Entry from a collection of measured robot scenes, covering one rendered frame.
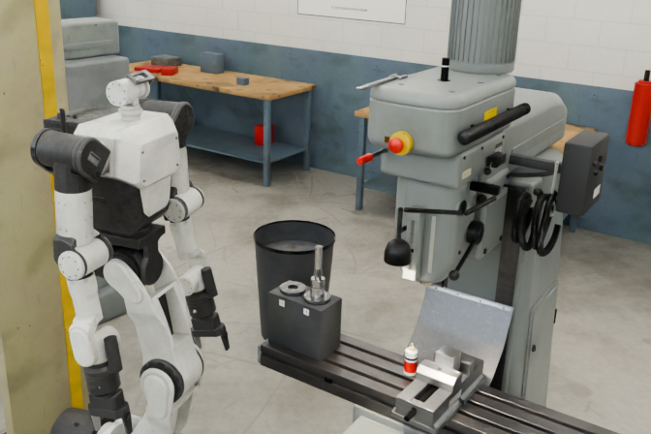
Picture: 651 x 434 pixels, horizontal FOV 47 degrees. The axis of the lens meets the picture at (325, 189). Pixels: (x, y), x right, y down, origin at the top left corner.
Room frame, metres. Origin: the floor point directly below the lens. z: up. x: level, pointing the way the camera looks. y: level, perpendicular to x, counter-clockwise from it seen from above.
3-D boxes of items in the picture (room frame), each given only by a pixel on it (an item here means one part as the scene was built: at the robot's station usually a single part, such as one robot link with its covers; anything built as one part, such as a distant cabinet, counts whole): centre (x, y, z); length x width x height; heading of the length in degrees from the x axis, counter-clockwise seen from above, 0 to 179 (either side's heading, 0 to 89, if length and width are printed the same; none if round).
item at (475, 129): (1.96, -0.45, 1.79); 0.45 x 0.04 x 0.04; 147
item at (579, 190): (2.08, -0.76, 1.62); 0.20 x 0.09 x 0.21; 147
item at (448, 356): (1.96, -0.39, 1.05); 0.06 x 0.05 x 0.06; 55
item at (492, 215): (2.17, -0.42, 1.47); 0.24 x 0.19 x 0.26; 57
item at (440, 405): (1.94, -0.37, 0.99); 0.35 x 0.15 x 0.11; 145
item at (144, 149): (1.96, 0.59, 1.63); 0.34 x 0.30 x 0.36; 160
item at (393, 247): (1.82, -0.20, 1.46); 0.07 x 0.07 x 0.06
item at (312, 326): (2.22, 0.06, 1.03); 0.22 x 0.12 x 0.20; 56
